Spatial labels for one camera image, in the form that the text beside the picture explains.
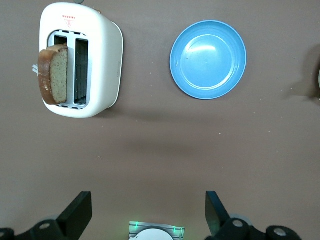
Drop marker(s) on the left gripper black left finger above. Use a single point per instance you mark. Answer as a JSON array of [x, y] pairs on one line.
[[73, 220]]

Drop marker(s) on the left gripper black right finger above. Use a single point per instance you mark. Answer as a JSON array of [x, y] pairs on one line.
[[220, 225]]

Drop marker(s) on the blue plate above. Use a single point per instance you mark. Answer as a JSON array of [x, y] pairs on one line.
[[208, 60]]

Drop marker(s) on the brown bread slice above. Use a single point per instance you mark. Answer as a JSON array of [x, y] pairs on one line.
[[58, 75]]

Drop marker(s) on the white two-slot toaster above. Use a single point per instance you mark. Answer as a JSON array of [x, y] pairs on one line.
[[102, 62]]

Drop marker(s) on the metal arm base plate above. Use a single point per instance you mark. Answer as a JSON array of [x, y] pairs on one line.
[[180, 231]]

